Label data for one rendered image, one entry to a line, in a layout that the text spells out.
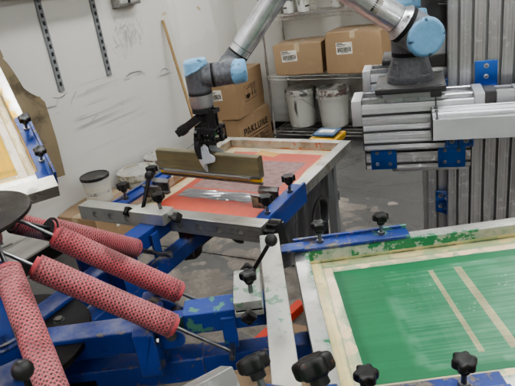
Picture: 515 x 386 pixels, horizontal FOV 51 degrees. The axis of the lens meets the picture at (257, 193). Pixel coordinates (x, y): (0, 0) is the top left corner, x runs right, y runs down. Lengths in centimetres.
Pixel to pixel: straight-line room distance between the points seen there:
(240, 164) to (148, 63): 306
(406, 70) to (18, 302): 136
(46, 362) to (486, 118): 139
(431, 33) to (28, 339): 133
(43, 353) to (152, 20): 404
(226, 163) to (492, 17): 101
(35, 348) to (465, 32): 165
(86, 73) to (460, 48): 284
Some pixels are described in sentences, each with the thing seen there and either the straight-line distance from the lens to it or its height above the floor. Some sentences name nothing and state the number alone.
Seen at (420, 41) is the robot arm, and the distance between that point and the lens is 172.
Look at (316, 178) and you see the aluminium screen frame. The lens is 190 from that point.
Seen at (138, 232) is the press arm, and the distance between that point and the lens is 156.
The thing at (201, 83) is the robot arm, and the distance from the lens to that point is 171.
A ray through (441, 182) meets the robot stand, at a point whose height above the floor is 80.
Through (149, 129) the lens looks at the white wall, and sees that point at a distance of 469.
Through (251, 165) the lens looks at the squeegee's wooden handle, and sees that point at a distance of 171.
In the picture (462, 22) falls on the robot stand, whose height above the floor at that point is 141.
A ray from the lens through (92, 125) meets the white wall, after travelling 422.
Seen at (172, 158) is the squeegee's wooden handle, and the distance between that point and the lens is 188.
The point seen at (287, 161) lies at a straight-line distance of 216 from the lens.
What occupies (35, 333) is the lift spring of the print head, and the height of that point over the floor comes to 118.
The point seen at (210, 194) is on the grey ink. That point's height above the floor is 96.
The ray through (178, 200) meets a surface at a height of 96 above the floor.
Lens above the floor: 168
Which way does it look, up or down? 23 degrees down
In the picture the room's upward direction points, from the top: 8 degrees counter-clockwise
